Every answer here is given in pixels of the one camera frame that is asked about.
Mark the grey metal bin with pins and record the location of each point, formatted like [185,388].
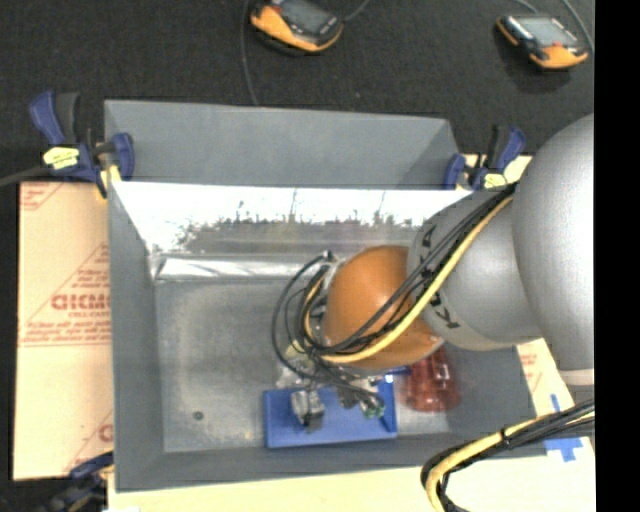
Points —
[215,345]

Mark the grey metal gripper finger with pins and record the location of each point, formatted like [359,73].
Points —
[301,403]
[316,416]

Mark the blue flat box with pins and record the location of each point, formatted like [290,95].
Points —
[330,430]

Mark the red clear plastic cup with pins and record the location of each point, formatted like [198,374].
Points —
[432,387]

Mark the brown cardboard board red print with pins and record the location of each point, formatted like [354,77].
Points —
[60,380]

